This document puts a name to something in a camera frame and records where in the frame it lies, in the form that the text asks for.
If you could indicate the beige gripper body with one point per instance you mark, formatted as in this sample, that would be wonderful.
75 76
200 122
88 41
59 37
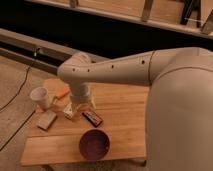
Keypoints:
80 96

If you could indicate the dark purple ceramic bowl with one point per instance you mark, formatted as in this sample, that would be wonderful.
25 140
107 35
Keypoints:
94 145

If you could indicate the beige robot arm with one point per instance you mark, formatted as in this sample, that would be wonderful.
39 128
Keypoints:
179 110

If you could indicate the white rectangular box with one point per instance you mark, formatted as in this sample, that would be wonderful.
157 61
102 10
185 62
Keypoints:
68 111

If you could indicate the black orange snack bar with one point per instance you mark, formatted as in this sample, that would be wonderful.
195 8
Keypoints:
93 118

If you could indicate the wooden table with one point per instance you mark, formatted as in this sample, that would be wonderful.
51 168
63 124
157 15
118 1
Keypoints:
122 108

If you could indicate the wooden block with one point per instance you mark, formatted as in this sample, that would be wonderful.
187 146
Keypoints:
46 120

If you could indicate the white paper cup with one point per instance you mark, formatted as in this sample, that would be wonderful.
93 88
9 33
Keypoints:
40 96

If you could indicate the orange handled brush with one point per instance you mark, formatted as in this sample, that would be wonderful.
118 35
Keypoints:
59 95

